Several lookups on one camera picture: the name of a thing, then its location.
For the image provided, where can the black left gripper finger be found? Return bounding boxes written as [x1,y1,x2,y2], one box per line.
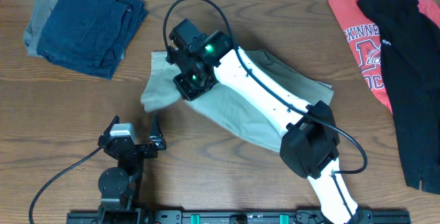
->
[102,115,120,137]
[149,113,164,141]

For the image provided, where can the khaki shorts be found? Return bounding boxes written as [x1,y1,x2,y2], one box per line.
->
[140,49,334,152]

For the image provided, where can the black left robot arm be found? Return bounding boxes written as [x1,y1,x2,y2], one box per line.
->
[98,114,166,224]

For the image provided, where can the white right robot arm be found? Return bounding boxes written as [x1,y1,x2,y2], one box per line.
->
[167,19,362,223]

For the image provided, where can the folded navy blue shorts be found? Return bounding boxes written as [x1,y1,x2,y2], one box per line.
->
[36,0,148,79]

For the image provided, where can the folded grey garment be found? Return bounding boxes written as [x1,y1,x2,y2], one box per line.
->
[23,0,129,60]

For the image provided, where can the black garment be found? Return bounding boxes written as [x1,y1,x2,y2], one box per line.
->
[357,0,439,194]

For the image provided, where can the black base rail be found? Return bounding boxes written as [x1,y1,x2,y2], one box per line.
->
[66,209,412,224]

